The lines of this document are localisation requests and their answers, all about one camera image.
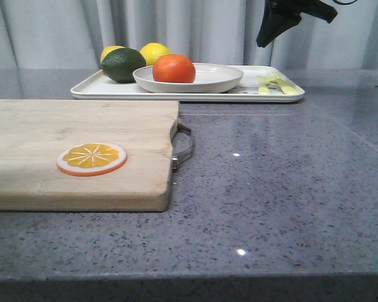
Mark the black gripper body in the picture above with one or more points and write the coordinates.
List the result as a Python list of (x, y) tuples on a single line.
[(314, 8)]

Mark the white bear-print tray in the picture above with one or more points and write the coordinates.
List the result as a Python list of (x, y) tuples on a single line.
[(100, 86)]

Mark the metal cutting board handle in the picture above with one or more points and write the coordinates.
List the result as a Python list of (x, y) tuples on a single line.
[(183, 145)]

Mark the beige round plate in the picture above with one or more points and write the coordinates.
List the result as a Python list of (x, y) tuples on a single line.
[(209, 78)]

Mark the orange slice toy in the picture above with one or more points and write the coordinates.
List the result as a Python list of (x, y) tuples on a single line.
[(91, 159)]

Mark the yellow plastic knife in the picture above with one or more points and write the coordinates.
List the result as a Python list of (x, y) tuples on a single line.
[(263, 84)]

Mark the yellow lemon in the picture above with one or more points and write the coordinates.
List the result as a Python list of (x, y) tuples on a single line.
[(109, 49), (153, 51)]

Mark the grey curtain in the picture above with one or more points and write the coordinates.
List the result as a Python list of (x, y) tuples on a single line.
[(73, 34)]

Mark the orange mandarin fruit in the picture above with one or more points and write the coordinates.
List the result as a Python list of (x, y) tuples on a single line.
[(174, 68)]

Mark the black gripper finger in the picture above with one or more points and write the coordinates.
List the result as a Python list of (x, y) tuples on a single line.
[(275, 26)]

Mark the wooden cutting board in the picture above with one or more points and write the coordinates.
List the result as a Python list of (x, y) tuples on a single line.
[(34, 132)]

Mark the yellow plastic fork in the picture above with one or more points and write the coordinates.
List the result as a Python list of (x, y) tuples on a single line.
[(276, 79)]

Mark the yellow lemon left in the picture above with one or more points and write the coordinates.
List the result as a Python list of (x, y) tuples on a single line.
[(109, 49)]

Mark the yellow lemon right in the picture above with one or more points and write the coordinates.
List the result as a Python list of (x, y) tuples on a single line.
[(153, 51)]

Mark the green lime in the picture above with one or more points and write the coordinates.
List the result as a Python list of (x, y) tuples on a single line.
[(120, 64)]

